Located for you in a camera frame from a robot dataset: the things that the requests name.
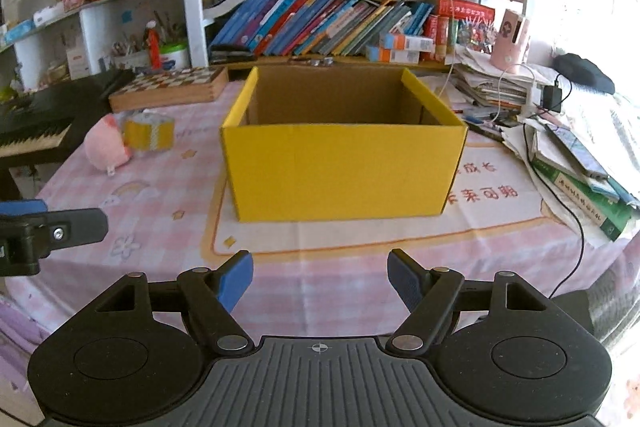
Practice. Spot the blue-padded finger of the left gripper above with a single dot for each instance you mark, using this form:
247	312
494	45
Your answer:
23	207

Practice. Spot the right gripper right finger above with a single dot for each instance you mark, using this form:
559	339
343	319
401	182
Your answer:
430	297

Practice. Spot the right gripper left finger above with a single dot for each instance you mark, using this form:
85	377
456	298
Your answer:
210	296

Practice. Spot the black Yamaha keyboard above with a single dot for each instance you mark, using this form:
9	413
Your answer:
56	120

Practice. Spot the pink checked tablecloth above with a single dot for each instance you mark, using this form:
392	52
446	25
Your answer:
171	211

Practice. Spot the pink plush pig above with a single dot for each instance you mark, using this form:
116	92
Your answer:
104	147

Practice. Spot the yellow packing tape roll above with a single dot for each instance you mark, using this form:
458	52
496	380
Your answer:
149	132

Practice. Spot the white red-label box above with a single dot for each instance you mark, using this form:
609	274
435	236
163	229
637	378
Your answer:
77	62

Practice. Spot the wooden chess board box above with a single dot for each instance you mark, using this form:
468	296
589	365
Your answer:
189	86

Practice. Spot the yellow cardboard box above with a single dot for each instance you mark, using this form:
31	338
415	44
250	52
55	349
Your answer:
312	143

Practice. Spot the white pen holder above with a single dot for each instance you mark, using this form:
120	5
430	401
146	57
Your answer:
133	60

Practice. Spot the red hanging tassel ornament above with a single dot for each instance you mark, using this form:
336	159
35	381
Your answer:
152	39

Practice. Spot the stack of papers and books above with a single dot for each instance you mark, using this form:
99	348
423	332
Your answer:
609	130

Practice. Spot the white green-lid jar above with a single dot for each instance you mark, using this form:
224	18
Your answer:
175	56

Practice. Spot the black power adapter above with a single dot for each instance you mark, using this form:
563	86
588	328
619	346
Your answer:
551	100

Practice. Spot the pink cup holder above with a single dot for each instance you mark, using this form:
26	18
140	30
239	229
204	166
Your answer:
511	42

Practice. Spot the row of leaning books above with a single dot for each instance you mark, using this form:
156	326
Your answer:
243	30

